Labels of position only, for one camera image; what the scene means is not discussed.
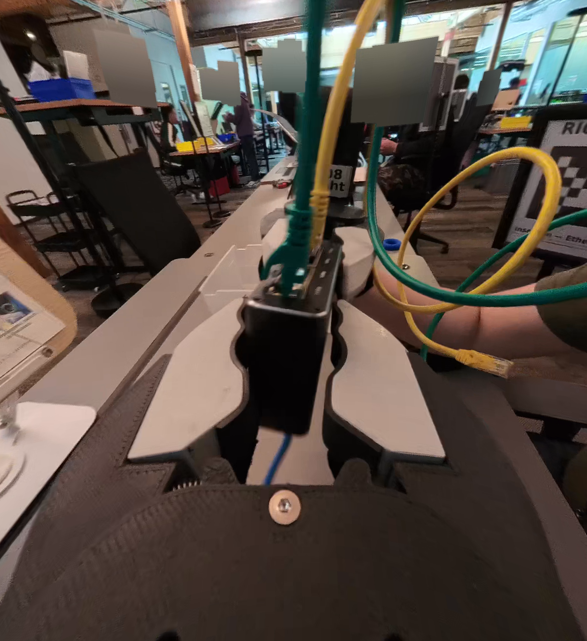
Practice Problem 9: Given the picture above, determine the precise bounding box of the printed instruction sheet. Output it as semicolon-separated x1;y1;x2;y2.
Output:
0;249;67;402

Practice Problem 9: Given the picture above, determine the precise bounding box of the white stand base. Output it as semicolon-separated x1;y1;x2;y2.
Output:
0;390;97;578

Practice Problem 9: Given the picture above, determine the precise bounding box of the green ethernet cable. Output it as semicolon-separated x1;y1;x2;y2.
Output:
260;0;587;362

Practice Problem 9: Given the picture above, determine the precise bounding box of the clear plastic bin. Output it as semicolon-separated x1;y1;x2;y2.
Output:
200;244;265;302

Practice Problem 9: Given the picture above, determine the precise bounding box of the black office chair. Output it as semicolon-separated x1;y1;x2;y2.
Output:
74;147;202;277

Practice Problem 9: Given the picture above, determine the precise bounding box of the black ethernet switch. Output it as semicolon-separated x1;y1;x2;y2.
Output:
243;239;345;435

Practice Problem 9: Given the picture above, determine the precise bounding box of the black framed marker sign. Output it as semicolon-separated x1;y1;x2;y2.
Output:
493;106;587;262

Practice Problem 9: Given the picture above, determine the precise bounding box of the standing desk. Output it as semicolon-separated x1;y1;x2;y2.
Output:
0;97;172;211

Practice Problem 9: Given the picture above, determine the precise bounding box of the blue ethernet cable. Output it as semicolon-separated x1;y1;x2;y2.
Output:
263;433;294;486

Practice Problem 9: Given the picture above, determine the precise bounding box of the yellow ethernet cable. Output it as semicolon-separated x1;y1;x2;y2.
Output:
309;0;563;380

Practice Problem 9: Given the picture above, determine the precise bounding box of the black wire cart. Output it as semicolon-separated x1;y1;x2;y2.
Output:
6;189;91;292

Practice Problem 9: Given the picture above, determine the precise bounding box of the person's right forearm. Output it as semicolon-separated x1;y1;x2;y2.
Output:
352;269;550;360

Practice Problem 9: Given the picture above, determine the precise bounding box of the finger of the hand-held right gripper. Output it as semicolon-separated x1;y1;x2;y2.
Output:
261;209;295;256
336;224;380;297

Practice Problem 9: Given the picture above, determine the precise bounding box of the blue tissue bin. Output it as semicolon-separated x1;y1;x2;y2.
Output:
28;76;97;102

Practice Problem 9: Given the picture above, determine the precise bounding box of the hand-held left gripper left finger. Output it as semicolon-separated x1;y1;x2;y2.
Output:
128;298;250;461

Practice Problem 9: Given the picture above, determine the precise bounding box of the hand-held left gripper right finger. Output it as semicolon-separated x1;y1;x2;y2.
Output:
323;299;447;461

